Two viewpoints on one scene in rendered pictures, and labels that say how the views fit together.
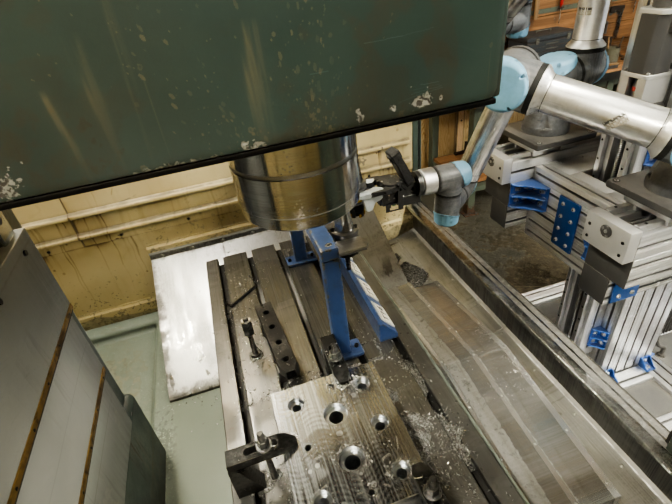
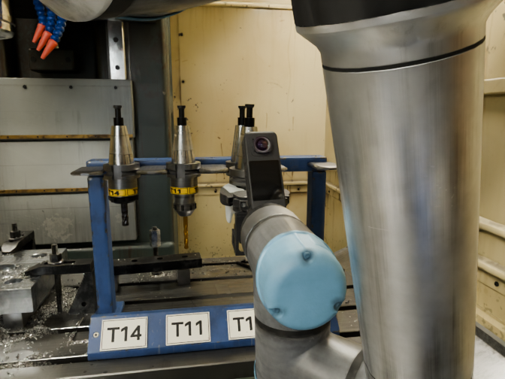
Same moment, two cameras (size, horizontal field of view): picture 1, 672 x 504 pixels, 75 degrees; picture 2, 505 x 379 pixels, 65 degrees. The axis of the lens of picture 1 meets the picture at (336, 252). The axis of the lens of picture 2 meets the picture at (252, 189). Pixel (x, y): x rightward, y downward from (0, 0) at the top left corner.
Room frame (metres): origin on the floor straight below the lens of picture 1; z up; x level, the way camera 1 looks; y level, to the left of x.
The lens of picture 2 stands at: (1.11, -0.71, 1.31)
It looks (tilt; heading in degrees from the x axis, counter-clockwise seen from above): 11 degrees down; 94
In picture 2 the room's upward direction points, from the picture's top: straight up
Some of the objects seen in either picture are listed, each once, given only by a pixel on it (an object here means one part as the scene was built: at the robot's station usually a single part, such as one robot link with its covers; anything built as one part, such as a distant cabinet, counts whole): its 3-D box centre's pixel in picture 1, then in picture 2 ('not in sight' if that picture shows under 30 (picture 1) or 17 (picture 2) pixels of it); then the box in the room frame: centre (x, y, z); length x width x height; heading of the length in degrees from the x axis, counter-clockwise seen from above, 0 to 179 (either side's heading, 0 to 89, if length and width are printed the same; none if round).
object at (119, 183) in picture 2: not in sight; (122, 186); (0.83, -0.02, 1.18); 0.05 x 0.05 x 0.03
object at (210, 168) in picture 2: not in sight; (213, 168); (0.99, 0.01, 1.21); 0.07 x 0.05 x 0.01; 103
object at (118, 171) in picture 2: (344, 232); (122, 170); (0.83, -0.02, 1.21); 0.06 x 0.06 x 0.03
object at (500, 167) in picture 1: (540, 153); not in sight; (1.40, -0.76, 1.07); 0.40 x 0.13 x 0.09; 103
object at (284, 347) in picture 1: (277, 343); (148, 271); (0.79, 0.18, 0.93); 0.26 x 0.05 x 0.06; 18
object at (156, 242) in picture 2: (250, 337); (155, 250); (0.79, 0.24, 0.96); 0.03 x 0.03 x 0.13
